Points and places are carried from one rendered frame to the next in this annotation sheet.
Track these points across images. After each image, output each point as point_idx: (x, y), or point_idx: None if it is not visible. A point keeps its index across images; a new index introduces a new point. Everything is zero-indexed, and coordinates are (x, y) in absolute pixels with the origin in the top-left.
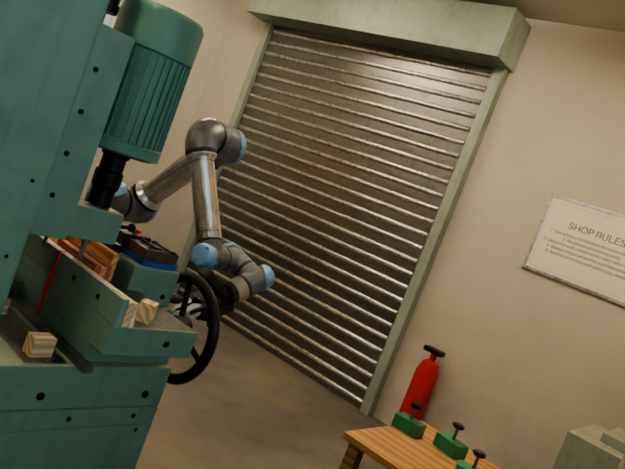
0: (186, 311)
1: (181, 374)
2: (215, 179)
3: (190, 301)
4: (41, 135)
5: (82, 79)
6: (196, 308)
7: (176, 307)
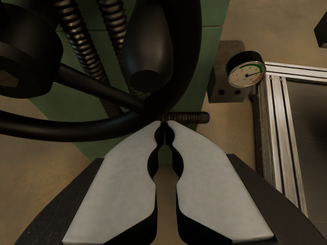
0: (116, 146)
1: (2, 110)
2: None
3: (188, 202)
4: None
5: None
6: (78, 191)
7: (184, 132)
